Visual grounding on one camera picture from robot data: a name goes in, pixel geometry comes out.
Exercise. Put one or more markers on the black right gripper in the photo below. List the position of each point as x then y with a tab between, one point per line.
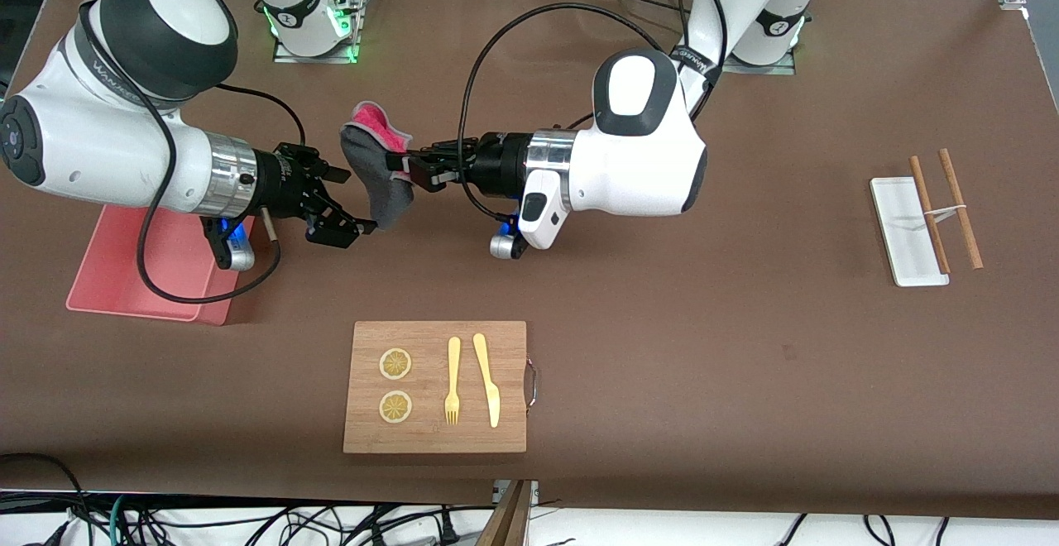
279	182

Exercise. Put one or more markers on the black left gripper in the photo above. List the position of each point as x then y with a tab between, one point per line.
500	163

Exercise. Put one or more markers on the grey and pink microfibre cloth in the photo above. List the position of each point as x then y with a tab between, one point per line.
376	174

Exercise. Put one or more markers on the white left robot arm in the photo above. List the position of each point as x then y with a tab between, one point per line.
637	157

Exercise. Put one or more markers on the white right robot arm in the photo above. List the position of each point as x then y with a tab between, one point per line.
99	149

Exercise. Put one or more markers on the lemon slice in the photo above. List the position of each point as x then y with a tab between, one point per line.
395	407
395	364

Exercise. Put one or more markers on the yellow plastic fork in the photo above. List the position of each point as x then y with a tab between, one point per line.
453	364

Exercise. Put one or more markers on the yellow plastic knife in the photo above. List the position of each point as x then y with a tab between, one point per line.
486	372

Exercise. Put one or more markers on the pink plastic bin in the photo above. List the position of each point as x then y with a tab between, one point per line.
116	273

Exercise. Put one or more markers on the bamboo cutting board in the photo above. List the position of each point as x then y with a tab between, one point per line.
434	434

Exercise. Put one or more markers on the white rectangular tray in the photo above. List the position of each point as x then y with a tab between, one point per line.
898	240

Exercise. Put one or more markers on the bamboo stick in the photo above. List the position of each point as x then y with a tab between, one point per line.
931	215
964	215

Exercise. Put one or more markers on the white elastic band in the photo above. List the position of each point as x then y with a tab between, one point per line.
945	213

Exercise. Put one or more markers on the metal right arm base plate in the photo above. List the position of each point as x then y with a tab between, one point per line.
285	58

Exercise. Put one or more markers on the small metal bracket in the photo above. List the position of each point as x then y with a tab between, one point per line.
534	490

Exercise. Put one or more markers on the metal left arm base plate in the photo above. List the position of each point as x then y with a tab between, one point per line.
769	69

